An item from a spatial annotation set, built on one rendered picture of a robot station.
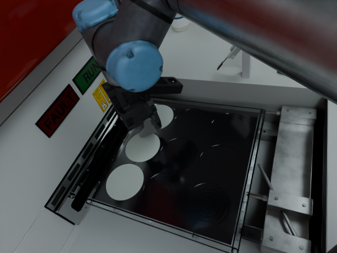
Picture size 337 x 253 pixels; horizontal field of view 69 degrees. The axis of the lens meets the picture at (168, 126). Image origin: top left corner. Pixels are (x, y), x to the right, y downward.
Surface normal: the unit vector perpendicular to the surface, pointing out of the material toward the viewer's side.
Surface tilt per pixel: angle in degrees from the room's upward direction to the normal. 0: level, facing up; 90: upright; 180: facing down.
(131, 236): 0
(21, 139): 90
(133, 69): 91
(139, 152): 0
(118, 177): 0
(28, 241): 90
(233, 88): 90
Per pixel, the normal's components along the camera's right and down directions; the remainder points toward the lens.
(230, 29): -0.81, 0.53
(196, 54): -0.22, -0.62
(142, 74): 0.50, 0.59
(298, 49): -0.80, 0.31
